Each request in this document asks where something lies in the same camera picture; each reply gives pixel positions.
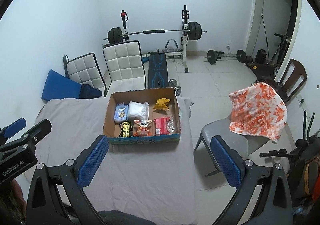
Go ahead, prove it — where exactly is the black leaning rod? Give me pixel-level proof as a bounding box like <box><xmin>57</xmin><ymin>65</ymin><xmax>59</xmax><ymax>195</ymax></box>
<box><xmin>261</xmin><ymin>13</ymin><xmax>269</xmax><ymax>56</ymax></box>

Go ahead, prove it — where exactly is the black blue weight bench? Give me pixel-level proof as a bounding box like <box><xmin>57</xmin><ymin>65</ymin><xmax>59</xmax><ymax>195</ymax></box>
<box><xmin>141</xmin><ymin>39</ymin><xmax>184</xmax><ymax>89</ymax></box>

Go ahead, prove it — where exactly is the grey chair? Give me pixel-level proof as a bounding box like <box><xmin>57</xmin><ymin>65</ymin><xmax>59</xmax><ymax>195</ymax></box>
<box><xmin>194</xmin><ymin>117</ymin><xmax>273</xmax><ymax>178</ymax></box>

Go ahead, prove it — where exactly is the white padded chair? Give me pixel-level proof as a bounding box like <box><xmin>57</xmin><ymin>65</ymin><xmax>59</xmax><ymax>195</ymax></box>
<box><xmin>62</xmin><ymin>52</ymin><xmax>107</xmax><ymax>96</ymax></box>
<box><xmin>102</xmin><ymin>40</ymin><xmax>147</xmax><ymax>98</ymax></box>

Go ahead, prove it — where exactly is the white soft packet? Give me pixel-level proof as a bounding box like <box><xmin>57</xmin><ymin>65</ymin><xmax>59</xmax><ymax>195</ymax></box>
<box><xmin>127</xmin><ymin>100</ymin><xmax>150</xmax><ymax>121</ymax></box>

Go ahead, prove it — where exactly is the blue foam mat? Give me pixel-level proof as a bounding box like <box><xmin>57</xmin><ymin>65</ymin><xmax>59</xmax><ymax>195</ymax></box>
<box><xmin>41</xmin><ymin>68</ymin><xmax>83</xmax><ymax>103</ymax></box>

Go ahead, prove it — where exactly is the person's left forearm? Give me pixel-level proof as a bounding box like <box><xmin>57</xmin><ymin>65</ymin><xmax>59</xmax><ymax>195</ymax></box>
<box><xmin>10</xmin><ymin>181</ymin><xmax>27</xmax><ymax>213</ymax></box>

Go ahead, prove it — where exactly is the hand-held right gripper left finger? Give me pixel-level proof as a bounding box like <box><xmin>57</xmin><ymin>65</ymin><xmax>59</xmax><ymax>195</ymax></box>
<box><xmin>26</xmin><ymin>135</ymin><xmax>110</xmax><ymax>225</ymax></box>

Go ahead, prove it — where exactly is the black wipes packet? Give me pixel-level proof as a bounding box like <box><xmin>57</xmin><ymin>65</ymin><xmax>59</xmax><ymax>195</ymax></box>
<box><xmin>119</xmin><ymin>121</ymin><xmax>134</xmax><ymax>138</ymax></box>

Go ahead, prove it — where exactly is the long barbell with black plates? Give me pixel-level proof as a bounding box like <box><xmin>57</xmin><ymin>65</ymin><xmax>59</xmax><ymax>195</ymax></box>
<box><xmin>103</xmin><ymin>22</ymin><xmax>207</xmax><ymax>44</ymax></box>

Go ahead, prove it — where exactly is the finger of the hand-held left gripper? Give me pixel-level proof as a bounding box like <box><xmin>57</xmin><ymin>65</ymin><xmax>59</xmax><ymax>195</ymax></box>
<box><xmin>21</xmin><ymin>119</ymin><xmax>52</xmax><ymax>144</ymax></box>
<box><xmin>0</xmin><ymin>118</ymin><xmax>27</xmax><ymax>139</ymax></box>

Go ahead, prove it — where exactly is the barbell on rack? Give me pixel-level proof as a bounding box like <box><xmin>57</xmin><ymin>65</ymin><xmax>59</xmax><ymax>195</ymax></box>
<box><xmin>120</xmin><ymin>5</ymin><xmax>198</xmax><ymax>73</ymax></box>

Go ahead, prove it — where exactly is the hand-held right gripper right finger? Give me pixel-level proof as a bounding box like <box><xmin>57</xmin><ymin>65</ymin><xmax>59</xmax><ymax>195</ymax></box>
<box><xmin>210</xmin><ymin>135</ymin><xmax>293</xmax><ymax>225</ymax></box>

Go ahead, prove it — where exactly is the yellow snack packet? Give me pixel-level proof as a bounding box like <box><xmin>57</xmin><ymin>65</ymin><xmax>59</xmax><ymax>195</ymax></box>
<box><xmin>153</xmin><ymin>98</ymin><xmax>171</xmax><ymax>111</ymax></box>

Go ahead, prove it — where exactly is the blue tissue pack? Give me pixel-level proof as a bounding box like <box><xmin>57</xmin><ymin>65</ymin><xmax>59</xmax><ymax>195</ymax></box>
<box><xmin>114</xmin><ymin>103</ymin><xmax>129</xmax><ymax>123</ymax></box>

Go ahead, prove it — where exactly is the grey table cloth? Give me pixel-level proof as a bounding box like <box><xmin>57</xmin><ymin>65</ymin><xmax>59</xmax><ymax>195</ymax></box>
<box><xmin>32</xmin><ymin>96</ymin><xmax>198</xmax><ymax>224</ymax></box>

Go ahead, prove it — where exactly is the black exercise frame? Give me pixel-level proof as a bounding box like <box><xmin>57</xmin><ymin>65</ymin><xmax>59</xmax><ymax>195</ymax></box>
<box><xmin>271</xmin><ymin>33</ymin><xmax>292</xmax><ymax>64</ymax></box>

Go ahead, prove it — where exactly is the dark blue cloth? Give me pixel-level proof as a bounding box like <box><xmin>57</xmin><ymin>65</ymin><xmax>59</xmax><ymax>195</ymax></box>
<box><xmin>79</xmin><ymin>84</ymin><xmax>103</xmax><ymax>99</ymax></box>

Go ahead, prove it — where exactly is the short barbell with black plates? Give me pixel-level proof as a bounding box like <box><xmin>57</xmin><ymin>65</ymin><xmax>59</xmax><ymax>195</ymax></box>
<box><xmin>204</xmin><ymin>49</ymin><xmax>247</xmax><ymax>65</ymax></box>

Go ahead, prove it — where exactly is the orange panda snack packet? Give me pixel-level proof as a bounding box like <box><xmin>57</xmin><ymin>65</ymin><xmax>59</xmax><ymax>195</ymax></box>
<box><xmin>132</xmin><ymin>119</ymin><xmax>153</xmax><ymax>137</ymax></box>

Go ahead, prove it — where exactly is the orange patterned towel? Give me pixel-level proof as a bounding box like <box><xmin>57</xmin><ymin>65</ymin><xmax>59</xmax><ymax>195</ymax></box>
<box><xmin>229</xmin><ymin>82</ymin><xmax>288</xmax><ymax>144</ymax></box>

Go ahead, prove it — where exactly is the dark floor mat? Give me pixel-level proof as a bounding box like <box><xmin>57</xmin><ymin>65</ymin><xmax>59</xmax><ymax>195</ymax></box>
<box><xmin>246</xmin><ymin>62</ymin><xmax>278</xmax><ymax>83</ymax></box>

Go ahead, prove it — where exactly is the red snack packet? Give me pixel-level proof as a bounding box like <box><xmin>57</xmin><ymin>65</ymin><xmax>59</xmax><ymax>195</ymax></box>
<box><xmin>152</xmin><ymin>117</ymin><xmax>173</xmax><ymax>136</ymax></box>

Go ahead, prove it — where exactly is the black speaker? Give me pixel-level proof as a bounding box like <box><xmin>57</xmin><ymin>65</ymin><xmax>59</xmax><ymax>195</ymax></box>
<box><xmin>254</xmin><ymin>49</ymin><xmax>268</xmax><ymax>63</ymax></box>

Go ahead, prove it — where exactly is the brown wooden chair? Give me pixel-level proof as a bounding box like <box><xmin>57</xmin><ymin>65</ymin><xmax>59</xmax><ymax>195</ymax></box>
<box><xmin>260</xmin><ymin>58</ymin><xmax>308</xmax><ymax>108</ymax></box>

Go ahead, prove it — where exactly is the white door frame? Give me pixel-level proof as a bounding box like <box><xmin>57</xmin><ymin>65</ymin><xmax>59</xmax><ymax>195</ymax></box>
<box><xmin>246</xmin><ymin>0</ymin><xmax>303</xmax><ymax>65</ymax></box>

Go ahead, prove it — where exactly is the cardboard box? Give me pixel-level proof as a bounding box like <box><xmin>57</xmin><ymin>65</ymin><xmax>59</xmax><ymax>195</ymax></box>
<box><xmin>102</xmin><ymin>87</ymin><xmax>182</xmax><ymax>146</ymax></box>

